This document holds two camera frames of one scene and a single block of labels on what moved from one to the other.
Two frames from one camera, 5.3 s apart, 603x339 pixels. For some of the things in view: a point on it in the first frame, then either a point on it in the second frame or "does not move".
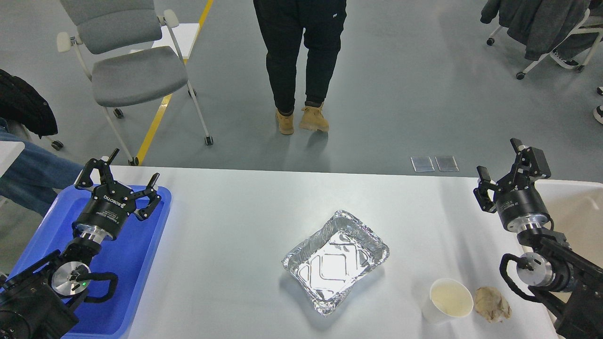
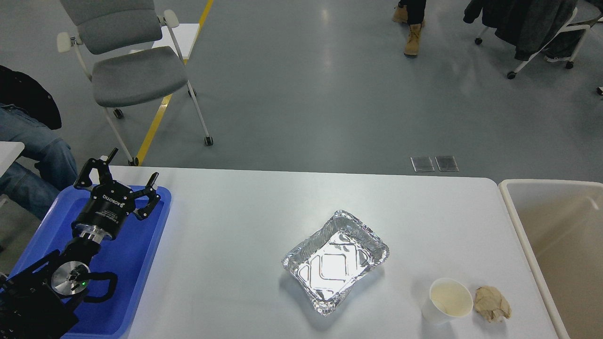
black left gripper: x=103 y=215 does not move
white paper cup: x=449 y=299 does not move
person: x=282 y=24 -> x=411 y=12
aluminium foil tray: x=327 y=265 does not move
